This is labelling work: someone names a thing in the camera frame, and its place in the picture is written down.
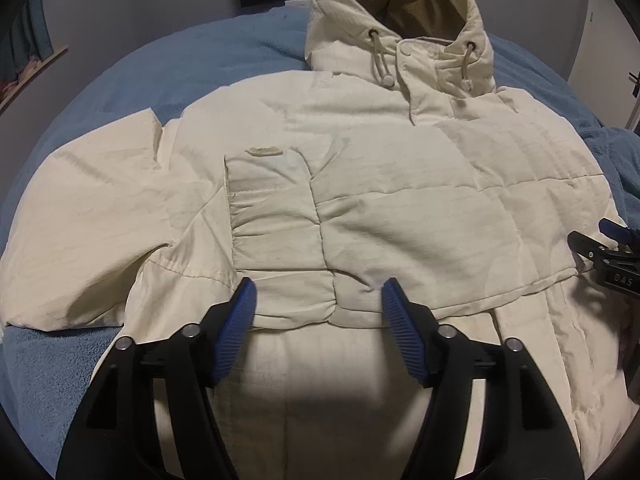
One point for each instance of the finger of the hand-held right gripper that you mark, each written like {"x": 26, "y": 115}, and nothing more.
{"x": 619, "y": 229}
{"x": 587, "y": 247}

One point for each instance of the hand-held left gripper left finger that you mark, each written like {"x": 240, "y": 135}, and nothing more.
{"x": 234, "y": 332}

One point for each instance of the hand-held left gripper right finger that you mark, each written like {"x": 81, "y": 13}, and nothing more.
{"x": 404, "y": 332}

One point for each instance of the cream hooded puffer jacket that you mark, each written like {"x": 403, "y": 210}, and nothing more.
{"x": 380, "y": 200}

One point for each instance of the blue fleece blanket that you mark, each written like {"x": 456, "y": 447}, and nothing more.
{"x": 235, "y": 55}

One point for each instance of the wooden window sill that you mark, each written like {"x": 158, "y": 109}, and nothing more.
{"x": 35, "y": 72}

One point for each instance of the pink ornament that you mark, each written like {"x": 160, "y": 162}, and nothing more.
{"x": 17, "y": 77}

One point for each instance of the teal curtain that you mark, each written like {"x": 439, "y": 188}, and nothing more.
{"x": 30, "y": 35}

